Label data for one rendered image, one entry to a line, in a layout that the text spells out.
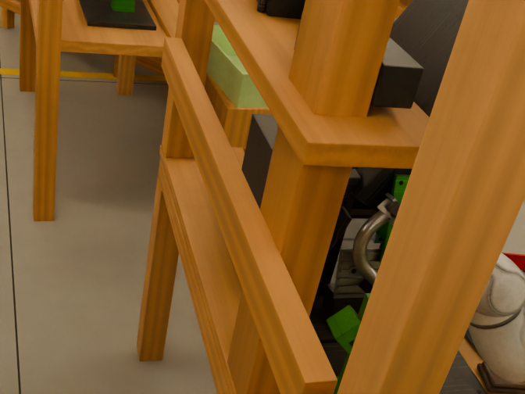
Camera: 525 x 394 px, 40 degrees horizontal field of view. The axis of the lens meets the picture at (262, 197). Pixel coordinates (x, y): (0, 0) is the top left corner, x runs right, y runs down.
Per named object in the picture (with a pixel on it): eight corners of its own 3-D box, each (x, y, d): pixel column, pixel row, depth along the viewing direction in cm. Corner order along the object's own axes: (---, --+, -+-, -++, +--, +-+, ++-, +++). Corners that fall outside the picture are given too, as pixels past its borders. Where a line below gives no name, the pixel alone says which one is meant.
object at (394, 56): (376, 71, 125) (387, 33, 122) (412, 109, 113) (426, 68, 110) (338, 68, 123) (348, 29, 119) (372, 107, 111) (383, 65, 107)
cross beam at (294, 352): (177, 67, 208) (181, 37, 204) (323, 424, 105) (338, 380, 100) (160, 66, 207) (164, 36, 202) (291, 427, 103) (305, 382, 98)
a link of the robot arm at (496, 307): (425, 253, 128) (449, 309, 133) (474, 290, 114) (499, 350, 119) (476, 223, 129) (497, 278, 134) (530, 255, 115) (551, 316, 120)
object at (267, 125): (293, 225, 201) (320, 116, 184) (329, 296, 177) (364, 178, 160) (230, 225, 195) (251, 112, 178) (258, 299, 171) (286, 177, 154)
